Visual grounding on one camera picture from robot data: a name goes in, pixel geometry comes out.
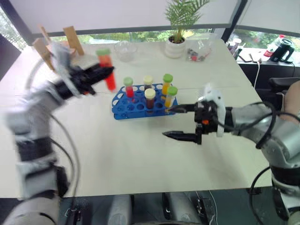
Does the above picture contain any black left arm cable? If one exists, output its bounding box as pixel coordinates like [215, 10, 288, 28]
[48, 113, 82, 203]

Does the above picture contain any black office chair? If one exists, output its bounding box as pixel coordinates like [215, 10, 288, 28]
[268, 76, 300, 112]

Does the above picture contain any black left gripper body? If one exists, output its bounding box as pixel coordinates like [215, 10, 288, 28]
[69, 66, 97, 96]

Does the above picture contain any green palm plant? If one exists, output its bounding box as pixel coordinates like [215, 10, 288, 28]
[164, 0, 213, 44]

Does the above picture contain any grey rounded shape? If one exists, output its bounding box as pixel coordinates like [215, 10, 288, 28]
[163, 191, 203, 225]
[108, 194, 132, 225]

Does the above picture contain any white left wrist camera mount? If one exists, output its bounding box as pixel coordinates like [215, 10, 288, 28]
[50, 43, 81, 97]

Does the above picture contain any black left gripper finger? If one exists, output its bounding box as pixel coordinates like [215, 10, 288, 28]
[90, 72, 111, 83]
[88, 66, 116, 74]

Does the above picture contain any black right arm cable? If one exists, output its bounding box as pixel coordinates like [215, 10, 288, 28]
[219, 102, 285, 225]

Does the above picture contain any black side cabinet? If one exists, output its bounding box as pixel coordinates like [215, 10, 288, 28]
[236, 60, 300, 90]

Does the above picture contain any white ribbed plant pot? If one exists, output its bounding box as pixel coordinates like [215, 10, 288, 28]
[165, 36, 186, 59]

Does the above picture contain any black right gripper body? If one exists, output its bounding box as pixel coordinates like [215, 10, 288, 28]
[194, 99, 221, 136]

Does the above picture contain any yellow test tube green cap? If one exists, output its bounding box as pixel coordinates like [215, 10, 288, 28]
[164, 86, 179, 110]

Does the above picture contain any clear plastic bag with items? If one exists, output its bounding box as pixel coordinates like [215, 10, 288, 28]
[186, 32, 220, 63]

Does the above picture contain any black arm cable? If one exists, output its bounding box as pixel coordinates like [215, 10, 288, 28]
[219, 102, 285, 225]
[48, 113, 82, 203]

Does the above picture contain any white charging cable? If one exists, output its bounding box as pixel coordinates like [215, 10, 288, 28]
[255, 59, 263, 89]

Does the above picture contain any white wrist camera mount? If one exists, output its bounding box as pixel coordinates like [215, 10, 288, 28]
[201, 82, 227, 138]
[50, 43, 81, 97]

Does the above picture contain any red test tube green cap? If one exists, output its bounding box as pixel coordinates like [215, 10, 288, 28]
[95, 48, 118, 93]
[123, 77, 135, 98]

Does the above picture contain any small coloured parts pile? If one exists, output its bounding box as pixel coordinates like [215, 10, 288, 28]
[187, 47, 207, 62]

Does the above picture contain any blue test tube rack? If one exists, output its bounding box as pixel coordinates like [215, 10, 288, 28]
[111, 83, 180, 121]

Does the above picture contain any beige bystander knee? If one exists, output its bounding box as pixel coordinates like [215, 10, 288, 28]
[280, 80, 300, 122]

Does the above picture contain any black electric kettle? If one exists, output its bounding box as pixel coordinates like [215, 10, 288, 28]
[271, 37, 296, 63]

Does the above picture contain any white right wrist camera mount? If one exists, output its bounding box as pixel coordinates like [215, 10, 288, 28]
[201, 82, 227, 138]

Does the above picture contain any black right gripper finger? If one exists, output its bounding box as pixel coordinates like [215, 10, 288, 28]
[162, 124, 203, 145]
[167, 103, 196, 115]

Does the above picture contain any wooden peg stand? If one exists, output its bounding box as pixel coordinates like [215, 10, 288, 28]
[32, 25, 99, 72]

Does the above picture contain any orange test tube green cap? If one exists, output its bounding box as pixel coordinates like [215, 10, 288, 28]
[162, 73, 174, 95]

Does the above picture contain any clear glass bowl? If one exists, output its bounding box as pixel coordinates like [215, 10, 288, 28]
[113, 40, 138, 62]

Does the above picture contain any dark test tube cream cap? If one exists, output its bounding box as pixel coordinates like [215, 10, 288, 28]
[143, 89, 157, 111]
[143, 75, 154, 91]

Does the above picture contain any red capped bottle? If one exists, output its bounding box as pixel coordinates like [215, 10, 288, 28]
[263, 34, 285, 57]

